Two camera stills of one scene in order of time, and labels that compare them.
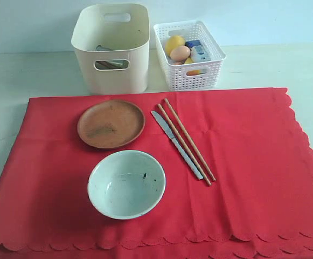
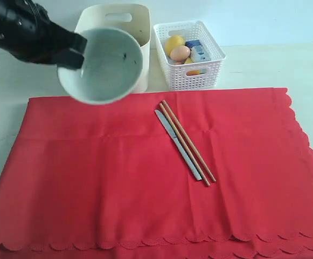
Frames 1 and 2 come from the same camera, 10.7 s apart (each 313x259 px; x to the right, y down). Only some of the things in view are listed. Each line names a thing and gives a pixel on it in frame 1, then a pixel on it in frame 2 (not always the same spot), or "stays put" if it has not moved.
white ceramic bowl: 126,185 to 112,64
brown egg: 180,53 stays put
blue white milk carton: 197,52 stays put
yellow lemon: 173,41 stays put
